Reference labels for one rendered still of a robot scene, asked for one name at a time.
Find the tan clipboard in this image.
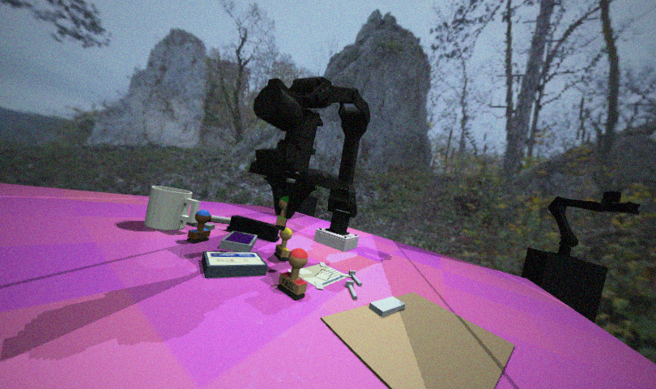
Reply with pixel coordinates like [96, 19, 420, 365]
[321, 292, 515, 389]

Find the wooden rubber stamp with red knob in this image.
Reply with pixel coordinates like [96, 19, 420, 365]
[277, 249, 308, 301]

